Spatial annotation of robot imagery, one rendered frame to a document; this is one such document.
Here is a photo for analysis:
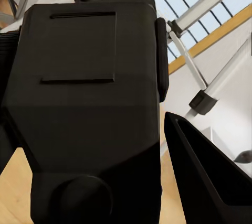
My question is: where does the camera tripod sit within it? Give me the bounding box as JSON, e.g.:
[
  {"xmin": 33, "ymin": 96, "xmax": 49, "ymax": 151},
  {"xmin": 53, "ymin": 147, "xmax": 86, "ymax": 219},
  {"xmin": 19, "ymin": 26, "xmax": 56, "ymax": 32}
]
[{"xmin": 0, "ymin": 0, "xmax": 252, "ymax": 156}]

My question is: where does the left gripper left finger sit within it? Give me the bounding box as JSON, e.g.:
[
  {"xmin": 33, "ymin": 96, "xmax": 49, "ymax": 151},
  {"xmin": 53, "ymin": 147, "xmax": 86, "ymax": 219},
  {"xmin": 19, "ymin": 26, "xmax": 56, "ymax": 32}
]
[{"xmin": 0, "ymin": 116, "xmax": 20, "ymax": 175}]

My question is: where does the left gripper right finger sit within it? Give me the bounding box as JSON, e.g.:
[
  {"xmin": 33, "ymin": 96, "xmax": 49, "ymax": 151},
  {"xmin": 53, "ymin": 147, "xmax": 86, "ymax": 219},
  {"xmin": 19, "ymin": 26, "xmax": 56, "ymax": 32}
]
[{"xmin": 164, "ymin": 112, "xmax": 252, "ymax": 224}]

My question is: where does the digital camera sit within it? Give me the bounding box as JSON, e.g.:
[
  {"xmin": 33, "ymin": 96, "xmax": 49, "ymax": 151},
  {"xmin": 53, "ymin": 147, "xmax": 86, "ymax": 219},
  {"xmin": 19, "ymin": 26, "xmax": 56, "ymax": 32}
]
[{"xmin": 0, "ymin": 0, "xmax": 169, "ymax": 224}]

